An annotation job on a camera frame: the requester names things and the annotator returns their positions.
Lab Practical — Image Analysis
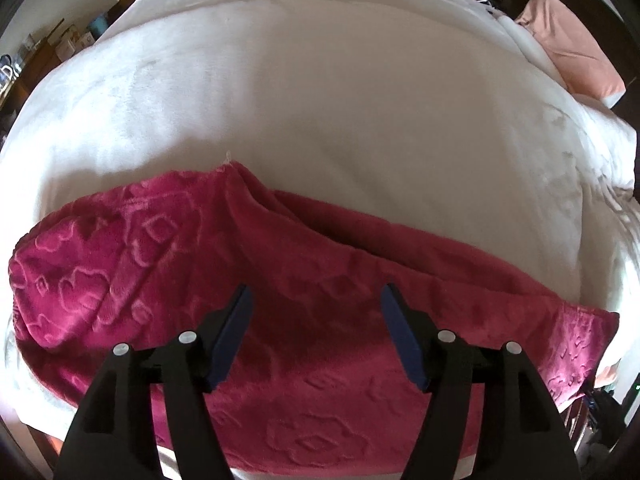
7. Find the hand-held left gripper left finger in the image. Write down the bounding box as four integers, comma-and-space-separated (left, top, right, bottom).
54, 284, 254, 480

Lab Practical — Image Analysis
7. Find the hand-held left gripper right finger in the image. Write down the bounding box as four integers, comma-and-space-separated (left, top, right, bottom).
380, 283, 585, 480

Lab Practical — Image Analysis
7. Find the magenta embossed fleece towel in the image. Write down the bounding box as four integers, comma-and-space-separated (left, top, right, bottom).
9, 162, 621, 472

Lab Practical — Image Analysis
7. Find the pile of dark things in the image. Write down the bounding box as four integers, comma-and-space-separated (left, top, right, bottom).
560, 375, 637, 480

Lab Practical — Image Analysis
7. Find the white fleece blanket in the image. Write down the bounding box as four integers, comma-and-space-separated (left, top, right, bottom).
1, 0, 639, 480

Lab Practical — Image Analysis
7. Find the pink pillow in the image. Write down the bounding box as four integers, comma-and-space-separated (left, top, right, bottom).
515, 0, 627, 101

